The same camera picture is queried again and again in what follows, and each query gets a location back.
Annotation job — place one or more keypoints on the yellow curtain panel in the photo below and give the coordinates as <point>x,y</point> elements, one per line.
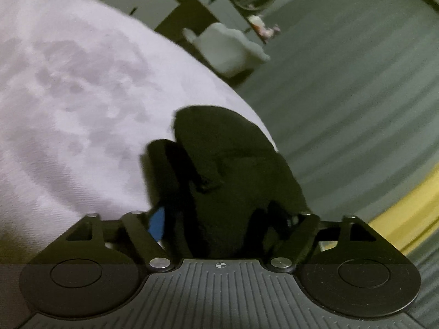
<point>410,221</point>

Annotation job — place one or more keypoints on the white plush chair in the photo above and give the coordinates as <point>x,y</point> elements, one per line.
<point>228,51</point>

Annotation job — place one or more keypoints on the dark cabinet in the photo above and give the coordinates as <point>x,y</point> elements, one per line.
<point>170,17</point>

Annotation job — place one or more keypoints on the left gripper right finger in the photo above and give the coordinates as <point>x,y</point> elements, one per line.
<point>297,244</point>

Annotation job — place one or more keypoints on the small pink toy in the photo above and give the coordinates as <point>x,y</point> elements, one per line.
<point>261,28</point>

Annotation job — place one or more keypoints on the black pants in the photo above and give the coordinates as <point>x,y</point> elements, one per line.
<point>226,192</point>

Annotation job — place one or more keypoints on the grey green curtain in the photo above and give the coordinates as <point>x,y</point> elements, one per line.
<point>350,97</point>

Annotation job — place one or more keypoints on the lavender bed sheet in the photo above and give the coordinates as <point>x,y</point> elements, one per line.
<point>84,89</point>

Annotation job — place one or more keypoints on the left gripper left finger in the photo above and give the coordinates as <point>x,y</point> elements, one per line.
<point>150,252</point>

